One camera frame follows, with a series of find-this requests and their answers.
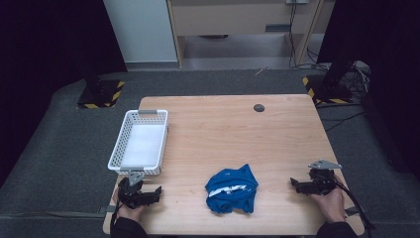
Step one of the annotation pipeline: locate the grey tape strip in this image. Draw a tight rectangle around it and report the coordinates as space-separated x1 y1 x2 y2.
97 204 122 215
345 205 367 216

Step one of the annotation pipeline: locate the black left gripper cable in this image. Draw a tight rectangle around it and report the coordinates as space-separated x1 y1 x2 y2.
110 197 125 229

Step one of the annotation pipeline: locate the black hanging cable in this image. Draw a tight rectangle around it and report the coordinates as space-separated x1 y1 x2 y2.
287 0 331 72

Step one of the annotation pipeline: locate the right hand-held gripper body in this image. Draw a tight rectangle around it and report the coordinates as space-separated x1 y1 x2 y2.
308 159 343 196

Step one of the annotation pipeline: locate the person's right hand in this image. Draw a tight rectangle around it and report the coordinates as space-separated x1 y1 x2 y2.
310 175 347 224

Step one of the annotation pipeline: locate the tangled cable bundle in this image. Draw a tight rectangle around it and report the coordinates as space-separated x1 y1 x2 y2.
343 60 372 100

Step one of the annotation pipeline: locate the black curtain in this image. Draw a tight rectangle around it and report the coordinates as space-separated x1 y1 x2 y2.
0 0 128 186
316 0 420 179

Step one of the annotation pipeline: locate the person's left hand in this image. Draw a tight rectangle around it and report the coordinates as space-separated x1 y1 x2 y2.
113 187 147 222

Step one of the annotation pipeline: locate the blue printed t-shirt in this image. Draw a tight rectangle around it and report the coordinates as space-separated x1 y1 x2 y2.
204 164 260 214

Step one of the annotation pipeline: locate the black floor cable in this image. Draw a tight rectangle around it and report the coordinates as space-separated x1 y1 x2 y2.
316 102 366 132

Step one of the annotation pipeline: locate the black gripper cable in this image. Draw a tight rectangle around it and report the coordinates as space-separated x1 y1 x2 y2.
110 197 125 229
333 179 375 238

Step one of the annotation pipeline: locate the white perforated plastic basket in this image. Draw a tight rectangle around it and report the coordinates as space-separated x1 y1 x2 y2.
107 109 169 177

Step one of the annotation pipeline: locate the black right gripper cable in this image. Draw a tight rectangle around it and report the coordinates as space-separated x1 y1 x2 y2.
333 179 375 238

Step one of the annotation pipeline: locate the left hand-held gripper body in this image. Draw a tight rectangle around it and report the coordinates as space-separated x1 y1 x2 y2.
118 170 150 209

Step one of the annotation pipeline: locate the light wooden desk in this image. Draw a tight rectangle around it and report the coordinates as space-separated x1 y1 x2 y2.
165 0 326 68

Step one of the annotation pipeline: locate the black stand with striped base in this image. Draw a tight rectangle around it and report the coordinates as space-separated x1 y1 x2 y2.
76 59 126 110
301 60 354 106

